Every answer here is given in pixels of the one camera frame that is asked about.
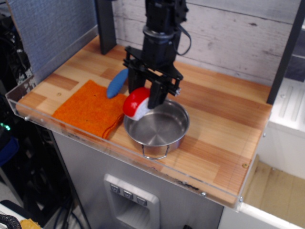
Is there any blue fabric side panel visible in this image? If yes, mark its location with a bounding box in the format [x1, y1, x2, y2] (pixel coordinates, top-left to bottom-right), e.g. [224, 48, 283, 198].
[7, 0, 98, 83]

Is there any dark grey post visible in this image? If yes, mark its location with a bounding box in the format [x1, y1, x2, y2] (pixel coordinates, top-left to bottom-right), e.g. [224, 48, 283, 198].
[266, 0, 305, 105]
[95, 0, 117, 55]

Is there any dark grey right post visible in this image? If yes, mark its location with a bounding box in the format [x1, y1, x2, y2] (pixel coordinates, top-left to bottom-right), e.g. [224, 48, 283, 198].
[266, 0, 305, 105]

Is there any white ribbed sink unit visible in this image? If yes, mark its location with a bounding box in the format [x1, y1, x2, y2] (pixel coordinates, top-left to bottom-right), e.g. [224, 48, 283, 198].
[256, 78, 305, 179]

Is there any stainless steel pot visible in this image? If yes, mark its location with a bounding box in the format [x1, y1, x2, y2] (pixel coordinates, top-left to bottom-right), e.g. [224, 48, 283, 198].
[123, 99, 190, 160]

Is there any blue handled metal spoon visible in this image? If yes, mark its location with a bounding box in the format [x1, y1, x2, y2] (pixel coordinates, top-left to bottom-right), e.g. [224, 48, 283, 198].
[106, 69, 128, 99]

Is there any silver toy dispenser panel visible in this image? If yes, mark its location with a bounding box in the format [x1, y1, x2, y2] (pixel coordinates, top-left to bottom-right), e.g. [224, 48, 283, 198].
[104, 174, 160, 229]

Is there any orange woven cloth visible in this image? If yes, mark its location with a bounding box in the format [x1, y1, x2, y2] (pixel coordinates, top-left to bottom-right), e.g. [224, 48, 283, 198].
[52, 80, 127, 139]

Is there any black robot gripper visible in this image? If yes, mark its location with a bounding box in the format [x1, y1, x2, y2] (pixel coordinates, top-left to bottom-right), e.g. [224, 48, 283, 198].
[124, 35, 183, 109]

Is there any red and white toy sushi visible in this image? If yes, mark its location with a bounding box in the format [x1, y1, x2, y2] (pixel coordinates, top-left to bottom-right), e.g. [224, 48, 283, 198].
[123, 87, 150, 121]

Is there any dark grey left post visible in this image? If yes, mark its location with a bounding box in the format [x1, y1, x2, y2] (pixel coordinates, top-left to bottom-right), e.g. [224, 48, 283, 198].
[95, 0, 117, 55]

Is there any clear acrylic table guard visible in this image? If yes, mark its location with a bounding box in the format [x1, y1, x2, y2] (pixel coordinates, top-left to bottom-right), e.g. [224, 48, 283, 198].
[6, 81, 271, 208]

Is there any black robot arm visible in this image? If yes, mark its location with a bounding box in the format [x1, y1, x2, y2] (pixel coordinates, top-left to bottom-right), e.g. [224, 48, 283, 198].
[124, 0, 190, 109]

